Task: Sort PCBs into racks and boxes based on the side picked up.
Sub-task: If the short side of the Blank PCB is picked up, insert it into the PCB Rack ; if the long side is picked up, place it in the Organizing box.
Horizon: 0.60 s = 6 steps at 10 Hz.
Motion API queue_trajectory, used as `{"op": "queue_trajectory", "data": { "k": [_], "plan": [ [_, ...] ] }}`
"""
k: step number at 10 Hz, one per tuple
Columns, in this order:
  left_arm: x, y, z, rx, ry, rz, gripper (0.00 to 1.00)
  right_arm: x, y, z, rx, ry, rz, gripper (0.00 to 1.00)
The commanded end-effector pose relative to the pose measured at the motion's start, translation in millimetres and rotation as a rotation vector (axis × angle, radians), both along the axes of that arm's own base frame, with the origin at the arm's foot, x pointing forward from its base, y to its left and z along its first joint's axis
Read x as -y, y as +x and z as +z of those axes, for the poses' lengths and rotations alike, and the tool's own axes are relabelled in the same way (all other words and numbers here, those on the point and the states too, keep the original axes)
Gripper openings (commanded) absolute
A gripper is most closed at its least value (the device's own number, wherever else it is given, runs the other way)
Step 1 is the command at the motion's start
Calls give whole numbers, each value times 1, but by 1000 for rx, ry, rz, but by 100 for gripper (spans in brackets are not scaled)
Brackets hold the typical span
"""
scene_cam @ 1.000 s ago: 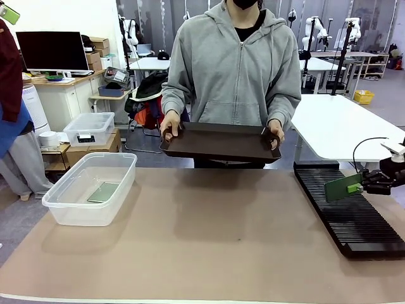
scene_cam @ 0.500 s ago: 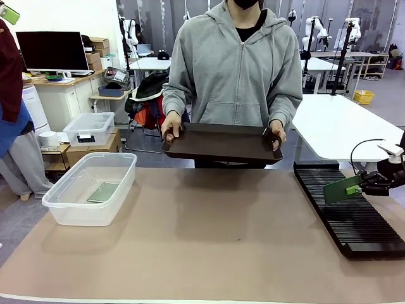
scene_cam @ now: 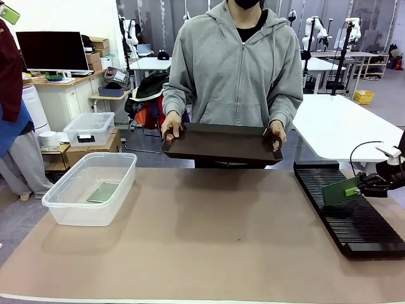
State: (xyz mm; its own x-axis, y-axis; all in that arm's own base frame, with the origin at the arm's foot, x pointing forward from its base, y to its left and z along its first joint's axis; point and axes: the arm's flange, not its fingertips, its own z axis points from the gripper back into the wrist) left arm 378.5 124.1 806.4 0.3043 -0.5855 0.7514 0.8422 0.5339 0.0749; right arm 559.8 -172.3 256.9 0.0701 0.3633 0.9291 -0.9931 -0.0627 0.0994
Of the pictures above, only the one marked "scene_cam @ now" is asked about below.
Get white air purifier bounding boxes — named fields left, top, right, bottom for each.
left=21, top=83, right=51, bottom=137

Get green square PCB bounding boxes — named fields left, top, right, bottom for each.
left=321, top=177, right=360, bottom=206
left=87, top=182, right=120, bottom=203

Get white background table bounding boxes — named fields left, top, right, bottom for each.
left=128, top=56, right=173, bottom=93
left=300, top=56, right=347, bottom=94

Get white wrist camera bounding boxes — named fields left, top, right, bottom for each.
left=375, top=145, right=402, bottom=166

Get clear lidded storage box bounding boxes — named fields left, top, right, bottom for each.
left=63, top=111, right=116, bottom=148

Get person in grey hoodie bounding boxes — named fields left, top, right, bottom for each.
left=161, top=0, right=304, bottom=169

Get person's left hand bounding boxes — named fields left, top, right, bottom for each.
left=268, top=120, right=287, bottom=152

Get clear plastic bin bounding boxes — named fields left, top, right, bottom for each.
left=41, top=151, right=138, bottom=227

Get dark brown serving tray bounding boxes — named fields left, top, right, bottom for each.
left=160, top=122, right=285, bottom=166

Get black computer monitor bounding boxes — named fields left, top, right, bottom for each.
left=15, top=31, right=90, bottom=73

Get person's right forearm grey sleeve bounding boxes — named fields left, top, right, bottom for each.
left=161, top=84, right=191, bottom=118

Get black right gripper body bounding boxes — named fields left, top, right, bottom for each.
left=370, top=172, right=395, bottom=199

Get dark jacket on chair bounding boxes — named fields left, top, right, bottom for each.
left=124, top=72, right=170, bottom=113

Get wooden shelf unit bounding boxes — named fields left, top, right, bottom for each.
left=311, top=50, right=390, bottom=80

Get stacked cardboard boxes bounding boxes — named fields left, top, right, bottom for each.
left=84, top=36, right=110, bottom=72

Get yellow plastic basket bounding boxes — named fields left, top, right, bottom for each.
left=353, top=89, right=375, bottom=105

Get person in maroon top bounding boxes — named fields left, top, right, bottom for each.
left=0, top=18, right=54, bottom=201

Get black pole stand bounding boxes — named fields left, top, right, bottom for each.
left=330, top=21, right=354, bottom=96

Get white round device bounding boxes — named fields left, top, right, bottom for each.
left=38, top=130, right=60, bottom=149

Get large white table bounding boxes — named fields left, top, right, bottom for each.
left=291, top=93, right=405, bottom=163

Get red bag on chair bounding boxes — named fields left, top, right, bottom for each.
left=134, top=96, right=165, bottom=130

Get dark blue plastic bin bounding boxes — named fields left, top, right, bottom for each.
left=97, top=84, right=125, bottom=97

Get small wooden side table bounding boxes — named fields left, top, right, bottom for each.
left=89, top=88, right=134, bottom=127

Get black slotted PCB rack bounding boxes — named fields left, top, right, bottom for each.
left=293, top=160, right=405, bottom=259

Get brown cardboard box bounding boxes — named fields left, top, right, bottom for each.
left=65, top=128, right=123, bottom=167

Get black cable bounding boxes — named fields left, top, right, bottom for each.
left=349, top=141, right=385, bottom=179

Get person's left forearm grey sleeve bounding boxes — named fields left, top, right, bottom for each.
left=268, top=91, right=304, bottom=127

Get person's right hand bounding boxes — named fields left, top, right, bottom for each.
left=160, top=111, right=182, bottom=143

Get white cabinet desk wooden top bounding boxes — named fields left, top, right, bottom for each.
left=23, top=68, right=106, bottom=132

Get grey tilted tray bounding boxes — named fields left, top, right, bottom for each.
left=104, top=66, right=130, bottom=84

